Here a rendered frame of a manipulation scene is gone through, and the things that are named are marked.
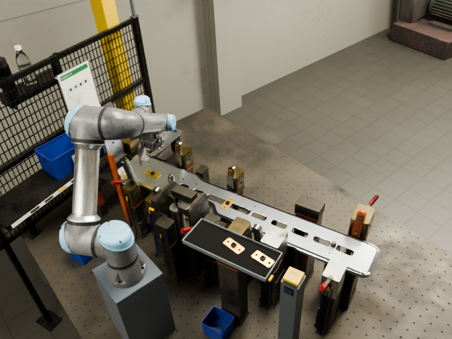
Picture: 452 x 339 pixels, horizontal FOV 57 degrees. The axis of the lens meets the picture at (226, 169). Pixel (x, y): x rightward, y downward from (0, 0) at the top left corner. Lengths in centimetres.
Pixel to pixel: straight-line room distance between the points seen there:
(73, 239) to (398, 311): 141
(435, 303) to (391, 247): 34
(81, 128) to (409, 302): 159
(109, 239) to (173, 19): 285
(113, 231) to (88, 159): 26
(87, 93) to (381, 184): 248
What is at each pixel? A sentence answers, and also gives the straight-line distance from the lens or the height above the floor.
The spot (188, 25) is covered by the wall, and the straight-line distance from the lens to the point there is 416.
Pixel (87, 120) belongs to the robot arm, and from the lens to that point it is 152.
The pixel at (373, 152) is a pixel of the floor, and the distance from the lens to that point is 414.
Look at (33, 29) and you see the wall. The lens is 353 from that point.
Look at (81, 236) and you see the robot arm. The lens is 157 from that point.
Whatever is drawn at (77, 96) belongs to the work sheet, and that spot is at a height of 129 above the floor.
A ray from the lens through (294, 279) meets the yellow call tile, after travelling 154.
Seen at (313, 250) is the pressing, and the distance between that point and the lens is 184.
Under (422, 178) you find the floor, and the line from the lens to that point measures 396.
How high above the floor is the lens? 240
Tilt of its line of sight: 39 degrees down
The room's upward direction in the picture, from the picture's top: 4 degrees counter-clockwise
